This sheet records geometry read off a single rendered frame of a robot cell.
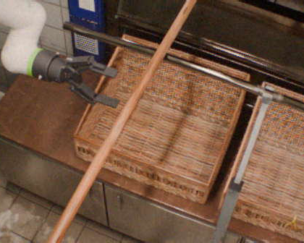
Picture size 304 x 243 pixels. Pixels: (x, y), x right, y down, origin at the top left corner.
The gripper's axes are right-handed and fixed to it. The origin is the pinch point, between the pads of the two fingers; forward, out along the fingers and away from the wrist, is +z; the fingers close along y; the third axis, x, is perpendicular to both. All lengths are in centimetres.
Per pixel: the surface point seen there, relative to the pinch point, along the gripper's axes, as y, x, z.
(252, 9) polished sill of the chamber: 3, -56, 28
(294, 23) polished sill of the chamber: 3, -56, 44
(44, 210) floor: 119, -1, -45
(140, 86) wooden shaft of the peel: -1.5, -2.8, 7.2
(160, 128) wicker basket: 60, -33, 3
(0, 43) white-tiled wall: 73, -58, -99
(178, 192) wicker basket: 58, -7, 21
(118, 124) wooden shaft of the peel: -1.4, 11.9, 7.3
